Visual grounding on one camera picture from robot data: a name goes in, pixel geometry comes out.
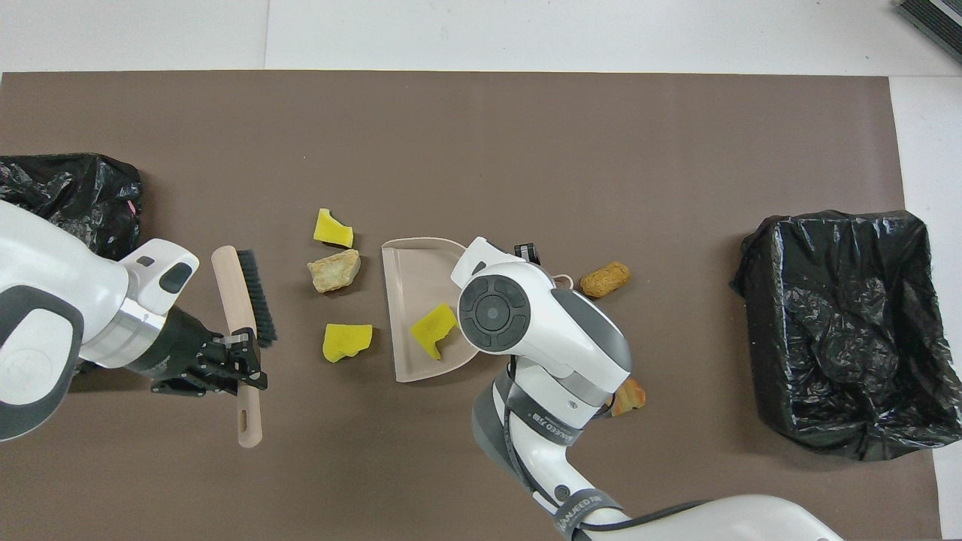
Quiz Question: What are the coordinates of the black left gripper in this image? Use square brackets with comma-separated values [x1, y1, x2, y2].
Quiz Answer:
[123, 307, 269, 397]

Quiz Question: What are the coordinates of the beige brush with black bristles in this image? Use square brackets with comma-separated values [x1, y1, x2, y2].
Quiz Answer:
[211, 246, 277, 449]

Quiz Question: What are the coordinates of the yellow sponge piece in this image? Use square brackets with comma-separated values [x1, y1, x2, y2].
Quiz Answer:
[322, 323, 374, 364]
[313, 208, 355, 249]
[410, 303, 460, 361]

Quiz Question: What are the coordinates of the beige plastic dustpan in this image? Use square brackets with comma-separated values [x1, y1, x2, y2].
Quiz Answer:
[381, 237, 576, 383]

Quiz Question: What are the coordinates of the beige bread chunk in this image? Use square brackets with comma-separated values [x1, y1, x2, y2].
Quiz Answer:
[307, 249, 362, 294]

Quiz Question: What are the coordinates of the bin covered with black bag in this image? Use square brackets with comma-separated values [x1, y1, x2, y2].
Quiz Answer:
[0, 153, 144, 262]

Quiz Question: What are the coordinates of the open bin with black liner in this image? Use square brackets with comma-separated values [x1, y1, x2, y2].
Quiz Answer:
[731, 210, 962, 461]

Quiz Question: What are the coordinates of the brown oval bread roll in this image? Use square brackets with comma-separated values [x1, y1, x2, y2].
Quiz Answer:
[579, 261, 632, 299]

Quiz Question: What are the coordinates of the brown table mat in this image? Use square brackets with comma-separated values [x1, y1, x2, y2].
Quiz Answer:
[0, 70, 944, 541]

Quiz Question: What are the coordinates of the striped croissant piece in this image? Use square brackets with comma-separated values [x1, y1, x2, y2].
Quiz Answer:
[610, 377, 647, 418]

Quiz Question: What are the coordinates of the grey ribbed device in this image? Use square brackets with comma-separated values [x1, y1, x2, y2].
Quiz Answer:
[897, 0, 962, 65]

